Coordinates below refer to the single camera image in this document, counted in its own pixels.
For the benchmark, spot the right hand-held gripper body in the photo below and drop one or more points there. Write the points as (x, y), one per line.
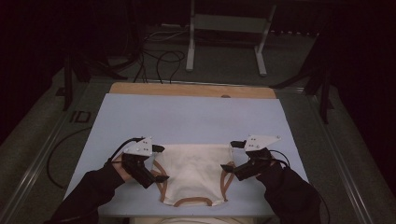
(258, 143)

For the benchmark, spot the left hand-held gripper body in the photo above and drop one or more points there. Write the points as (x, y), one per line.
(140, 149)

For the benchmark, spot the cream baby bodysuit brown trim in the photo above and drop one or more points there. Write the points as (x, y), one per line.
(194, 174)

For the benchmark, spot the person's right hand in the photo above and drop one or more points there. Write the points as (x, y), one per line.
(276, 164)

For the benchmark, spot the person's left hand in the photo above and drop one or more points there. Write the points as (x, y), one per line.
(120, 169)

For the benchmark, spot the light blue table mat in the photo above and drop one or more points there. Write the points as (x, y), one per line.
(186, 121)

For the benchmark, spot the wooden table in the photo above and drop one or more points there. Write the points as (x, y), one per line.
(186, 90)

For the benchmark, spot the black metal stand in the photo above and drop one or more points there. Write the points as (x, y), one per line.
(325, 99)
(67, 84)

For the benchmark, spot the white metal stand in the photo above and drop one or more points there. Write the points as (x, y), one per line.
(230, 24)

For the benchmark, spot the aluminium floor rail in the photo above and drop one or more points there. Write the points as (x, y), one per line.
(37, 158)
(339, 161)

